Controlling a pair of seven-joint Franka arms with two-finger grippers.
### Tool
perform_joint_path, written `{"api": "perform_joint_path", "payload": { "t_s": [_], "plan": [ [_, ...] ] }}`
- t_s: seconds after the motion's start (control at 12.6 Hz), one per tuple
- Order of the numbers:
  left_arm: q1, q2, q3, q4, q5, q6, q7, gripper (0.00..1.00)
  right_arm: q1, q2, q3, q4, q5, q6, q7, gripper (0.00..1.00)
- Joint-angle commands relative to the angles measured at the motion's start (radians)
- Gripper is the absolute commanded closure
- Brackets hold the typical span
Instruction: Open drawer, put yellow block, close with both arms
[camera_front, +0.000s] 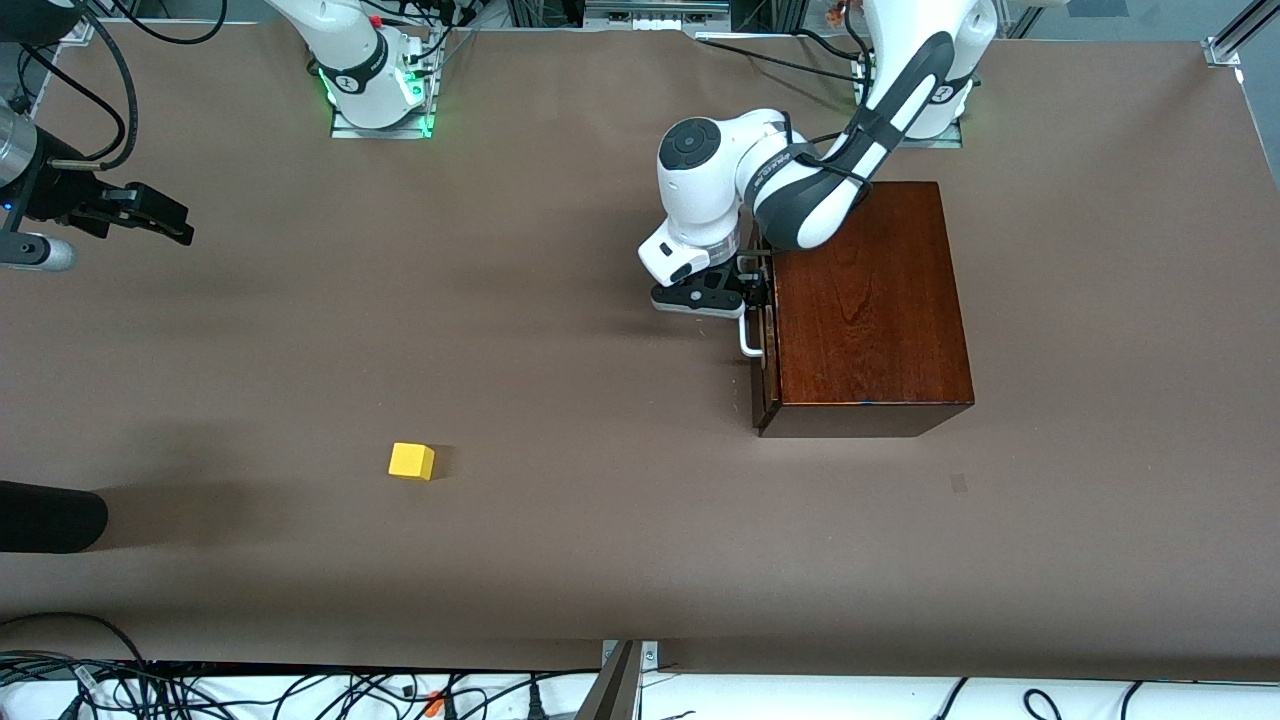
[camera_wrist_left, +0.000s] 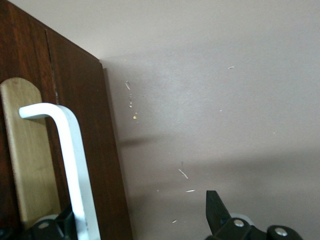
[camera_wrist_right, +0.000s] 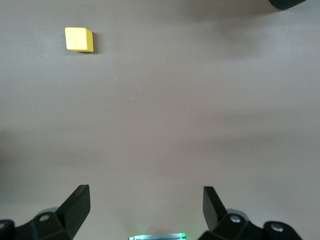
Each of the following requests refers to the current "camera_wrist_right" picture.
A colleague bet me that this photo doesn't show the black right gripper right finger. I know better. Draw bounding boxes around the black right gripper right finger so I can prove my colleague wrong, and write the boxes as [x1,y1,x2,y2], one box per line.
[197,186,303,240]

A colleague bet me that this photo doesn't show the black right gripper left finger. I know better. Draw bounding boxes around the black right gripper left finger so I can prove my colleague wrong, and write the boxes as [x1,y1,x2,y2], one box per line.
[0,184,91,240]

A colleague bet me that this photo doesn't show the yellow block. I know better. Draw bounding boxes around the yellow block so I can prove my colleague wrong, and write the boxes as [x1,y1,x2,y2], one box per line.
[64,26,94,54]

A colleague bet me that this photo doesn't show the black cylinder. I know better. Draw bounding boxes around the black cylinder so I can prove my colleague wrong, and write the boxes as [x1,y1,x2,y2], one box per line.
[268,0,308,11]

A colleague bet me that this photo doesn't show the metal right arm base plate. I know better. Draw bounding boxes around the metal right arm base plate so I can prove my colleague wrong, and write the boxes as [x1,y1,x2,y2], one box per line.
[127,232,187,240]

